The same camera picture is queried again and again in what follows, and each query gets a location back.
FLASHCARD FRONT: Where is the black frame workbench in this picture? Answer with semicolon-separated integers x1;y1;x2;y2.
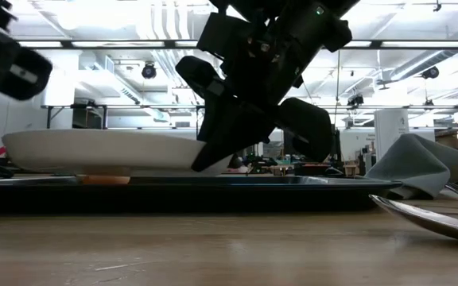
41;103;206;130

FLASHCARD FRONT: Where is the black rectangular serving tray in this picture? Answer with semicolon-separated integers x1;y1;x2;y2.
0;176;403;214

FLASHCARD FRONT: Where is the grey cloth napkin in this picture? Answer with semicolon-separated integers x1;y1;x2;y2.
365;133;458;200

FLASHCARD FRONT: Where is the spoon with teal handle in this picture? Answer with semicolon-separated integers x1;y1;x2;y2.
369;193;458;244

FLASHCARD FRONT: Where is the white sign pillar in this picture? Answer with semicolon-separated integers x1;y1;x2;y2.
374;109;409;160

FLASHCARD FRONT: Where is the white round plate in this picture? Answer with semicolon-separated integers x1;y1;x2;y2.
1;129;234;178

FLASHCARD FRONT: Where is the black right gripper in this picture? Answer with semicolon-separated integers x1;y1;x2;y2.
175;0;361;172

